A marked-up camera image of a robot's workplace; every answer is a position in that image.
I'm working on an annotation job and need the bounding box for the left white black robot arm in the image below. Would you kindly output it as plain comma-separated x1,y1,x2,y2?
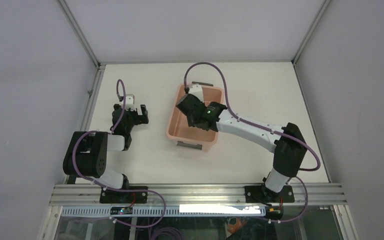
62,104,149,203

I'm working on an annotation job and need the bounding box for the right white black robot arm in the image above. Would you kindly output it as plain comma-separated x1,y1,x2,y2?
175,93,307,203

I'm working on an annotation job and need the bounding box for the pink plastic bin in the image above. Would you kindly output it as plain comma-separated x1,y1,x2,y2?
166,84,225,151

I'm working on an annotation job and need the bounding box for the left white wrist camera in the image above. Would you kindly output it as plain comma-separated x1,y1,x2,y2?
123,94,137,112

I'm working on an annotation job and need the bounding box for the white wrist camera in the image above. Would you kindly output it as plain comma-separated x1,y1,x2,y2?
123,94,137,112
188,84,204,102

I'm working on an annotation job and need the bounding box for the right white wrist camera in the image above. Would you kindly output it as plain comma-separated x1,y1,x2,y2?
188,84,204,102

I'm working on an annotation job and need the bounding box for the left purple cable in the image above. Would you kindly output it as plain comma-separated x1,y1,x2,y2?
71,79,167,229

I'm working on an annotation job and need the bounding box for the purple cable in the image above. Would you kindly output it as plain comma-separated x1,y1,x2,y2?
71,79,167,229
183,61,322,224

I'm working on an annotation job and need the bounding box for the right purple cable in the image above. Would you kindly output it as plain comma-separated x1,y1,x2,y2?
183,61,322,224

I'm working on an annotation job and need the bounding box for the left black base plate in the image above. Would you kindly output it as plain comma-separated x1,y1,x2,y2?
99,185,148,204

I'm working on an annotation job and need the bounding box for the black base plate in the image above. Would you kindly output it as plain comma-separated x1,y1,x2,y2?
99,185,148,204
244,185,295,204

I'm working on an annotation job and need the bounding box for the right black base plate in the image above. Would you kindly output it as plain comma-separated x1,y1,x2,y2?
244,185,295,204

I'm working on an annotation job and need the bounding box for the white slotted cable duct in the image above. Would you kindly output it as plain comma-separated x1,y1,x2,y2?
61,204,266,218

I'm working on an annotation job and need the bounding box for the aluminium front rail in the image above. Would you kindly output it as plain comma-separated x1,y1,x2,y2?
49,183,347,207

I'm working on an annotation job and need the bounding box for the aluminium left frame post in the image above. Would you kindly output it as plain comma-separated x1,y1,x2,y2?
56,0,101,69

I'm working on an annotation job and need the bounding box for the aluminium frame post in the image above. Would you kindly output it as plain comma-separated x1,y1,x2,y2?
56,0,101,69
291,0,332,67

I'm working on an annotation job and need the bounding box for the aluminium right frame post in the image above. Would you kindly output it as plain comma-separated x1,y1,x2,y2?
291,0,332,67

